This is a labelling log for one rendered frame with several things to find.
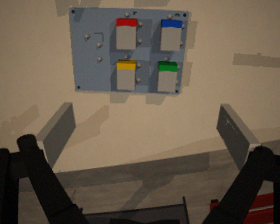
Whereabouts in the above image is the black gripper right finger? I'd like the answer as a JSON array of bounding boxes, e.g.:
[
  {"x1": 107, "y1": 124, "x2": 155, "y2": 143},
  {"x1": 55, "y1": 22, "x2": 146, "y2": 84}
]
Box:
[{"x1": 202, "y1": 104, "x2": 280, "y2": 224}]

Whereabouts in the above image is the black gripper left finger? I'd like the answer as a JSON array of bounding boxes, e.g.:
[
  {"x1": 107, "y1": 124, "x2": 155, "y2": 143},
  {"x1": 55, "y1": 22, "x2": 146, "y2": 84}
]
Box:
[{"x1": 0, "y1": 102, "x2": 89, "y2": 224}]

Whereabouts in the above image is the tan block with yellow end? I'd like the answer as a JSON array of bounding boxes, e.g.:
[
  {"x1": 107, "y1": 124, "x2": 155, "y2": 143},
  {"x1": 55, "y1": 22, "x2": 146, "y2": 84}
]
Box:
[{"x1": 117, "y1": 59, "x2": 136, "y2": 90}]

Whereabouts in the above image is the small grey block with red end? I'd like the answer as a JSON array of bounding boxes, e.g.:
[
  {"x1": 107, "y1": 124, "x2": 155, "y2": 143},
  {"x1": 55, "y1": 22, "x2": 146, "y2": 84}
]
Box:
[{"x1": 116, "y1": 19, "x2": 137, "y2": 50}]

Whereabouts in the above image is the tan block with blue end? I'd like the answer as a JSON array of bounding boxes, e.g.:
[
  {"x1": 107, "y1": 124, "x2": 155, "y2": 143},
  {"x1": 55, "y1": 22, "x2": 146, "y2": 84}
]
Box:
[{"x1": 160, "y1": 19, "x2": 182, "y2": 51}]

